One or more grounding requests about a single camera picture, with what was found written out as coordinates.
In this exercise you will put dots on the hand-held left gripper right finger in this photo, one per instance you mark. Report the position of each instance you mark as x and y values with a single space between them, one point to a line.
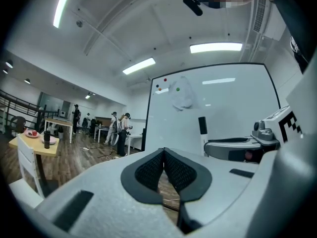
223 182

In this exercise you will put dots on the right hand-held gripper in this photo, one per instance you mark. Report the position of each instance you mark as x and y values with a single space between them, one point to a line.
272 135

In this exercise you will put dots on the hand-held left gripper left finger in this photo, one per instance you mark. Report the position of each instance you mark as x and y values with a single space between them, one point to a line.
104 207

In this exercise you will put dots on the large whiteboard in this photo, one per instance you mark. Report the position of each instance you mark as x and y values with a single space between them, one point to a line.
223 108

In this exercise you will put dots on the black thin metal pole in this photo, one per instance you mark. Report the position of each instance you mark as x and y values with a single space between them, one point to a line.
144 137

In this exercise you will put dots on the white power strip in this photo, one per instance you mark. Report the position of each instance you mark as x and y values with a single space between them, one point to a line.
84 148

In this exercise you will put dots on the crumpled white paper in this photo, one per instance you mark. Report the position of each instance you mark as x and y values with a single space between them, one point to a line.
184 95

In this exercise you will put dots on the white desk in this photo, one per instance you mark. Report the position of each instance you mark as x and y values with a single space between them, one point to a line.
135 137

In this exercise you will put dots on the small white table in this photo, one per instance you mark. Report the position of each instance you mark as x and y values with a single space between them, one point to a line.
102 129

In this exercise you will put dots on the pink lid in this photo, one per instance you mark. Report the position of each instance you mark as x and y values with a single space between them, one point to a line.
53 140

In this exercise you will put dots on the yellow wooden table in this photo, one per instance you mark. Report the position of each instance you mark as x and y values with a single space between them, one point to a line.
37 149

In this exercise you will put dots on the black tumbler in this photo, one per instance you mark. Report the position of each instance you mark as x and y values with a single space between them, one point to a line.
47 139

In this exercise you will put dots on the white wooden chair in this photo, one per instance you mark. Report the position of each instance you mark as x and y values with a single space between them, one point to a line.
26 162

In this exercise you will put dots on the wooden table with white legs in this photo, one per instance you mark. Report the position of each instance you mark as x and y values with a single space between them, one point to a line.
58 123

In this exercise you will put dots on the ceiling light panel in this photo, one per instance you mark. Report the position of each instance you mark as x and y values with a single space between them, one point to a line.
215 48
138 66
63 6

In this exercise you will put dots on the red apple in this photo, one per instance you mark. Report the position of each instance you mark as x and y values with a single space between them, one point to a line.
34 133

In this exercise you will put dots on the pink plate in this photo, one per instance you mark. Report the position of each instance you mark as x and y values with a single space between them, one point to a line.
28 135

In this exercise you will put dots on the brown chair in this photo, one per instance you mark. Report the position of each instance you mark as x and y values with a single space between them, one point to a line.
16 124

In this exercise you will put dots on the black stair railing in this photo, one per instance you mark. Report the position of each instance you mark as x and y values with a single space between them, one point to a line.
24 105

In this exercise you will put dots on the white air conditioner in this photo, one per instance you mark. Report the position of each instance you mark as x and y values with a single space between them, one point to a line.
259 15

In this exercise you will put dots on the person's black shirt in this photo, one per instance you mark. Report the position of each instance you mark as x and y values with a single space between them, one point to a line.
292 21

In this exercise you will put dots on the black pendant lamp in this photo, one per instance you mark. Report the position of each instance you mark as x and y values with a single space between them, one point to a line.
5 71
9 63
27 81

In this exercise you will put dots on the black table pedestal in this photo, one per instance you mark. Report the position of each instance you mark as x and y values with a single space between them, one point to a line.
40 167

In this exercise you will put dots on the black head-worn camera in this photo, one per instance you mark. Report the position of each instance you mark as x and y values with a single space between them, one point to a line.
193 5

